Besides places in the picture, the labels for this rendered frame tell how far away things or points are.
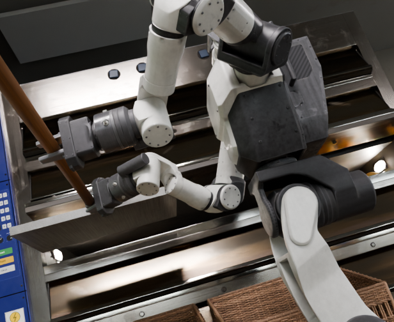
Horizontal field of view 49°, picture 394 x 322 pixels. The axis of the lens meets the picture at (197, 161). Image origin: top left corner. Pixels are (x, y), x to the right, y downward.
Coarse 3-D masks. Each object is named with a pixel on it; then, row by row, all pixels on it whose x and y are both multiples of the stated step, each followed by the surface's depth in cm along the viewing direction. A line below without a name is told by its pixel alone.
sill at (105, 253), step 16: (368, 176) 207; (384, 176) 207; (256, 208) 200; (208, 224) 196; (224, 224) 196; (144, 240) 193; (160, 240) 193; (80, 256) 189; (96, 256) 189; (112, 256) 190; (48, 272) 186
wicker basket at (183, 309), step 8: (192, 304) 181; (168, 312) 179; (176, 312) 179; (184, 312) 179; (192, 312) 179; (200, 312) 167; (136, 320) 178; (144, 320) 178; (152, 320) 178; (160, 320) 178; (168, 320) 177; (192, 320) 177; (200, 320) 156
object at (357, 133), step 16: (336, 128) 199; (352, 128) 200; (368, 128) 205; (384, 128) 210; (336, 144) 210; (352, 144) 216; (208, 160) 191; (192, 176) 195; (208, 176) 200; (32, 208) 181; (48, 208) 182; (64, 208) 186; (80, 208) 191
